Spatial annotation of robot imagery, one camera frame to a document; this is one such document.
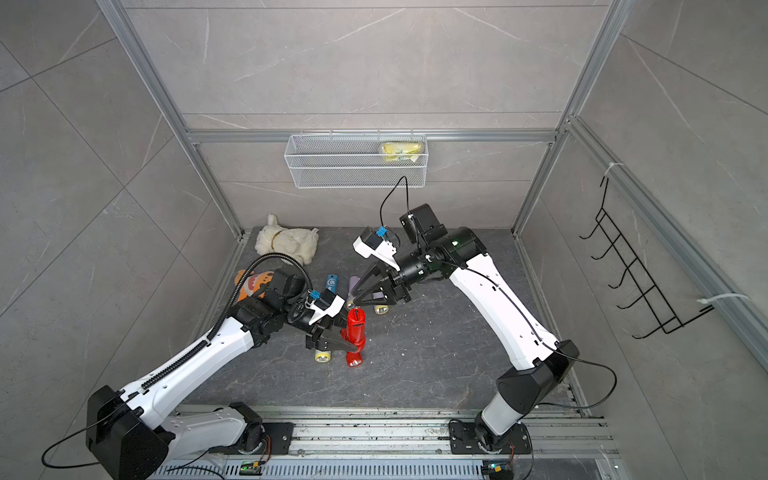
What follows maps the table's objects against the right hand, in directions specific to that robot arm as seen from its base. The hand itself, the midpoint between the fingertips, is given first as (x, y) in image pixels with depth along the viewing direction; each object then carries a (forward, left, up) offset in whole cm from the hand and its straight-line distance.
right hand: (360, 298), depth 58 cm
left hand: (-3, +1, -10) cm, 10 cm away
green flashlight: (+2, +14, -35) cm, 38 cm away
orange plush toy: (+24, +39, -28) cm, 54 cm away
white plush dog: (+40, +26, -27) cm, 55 cm away
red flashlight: (-5, +2, -6) cm, 8 cm away
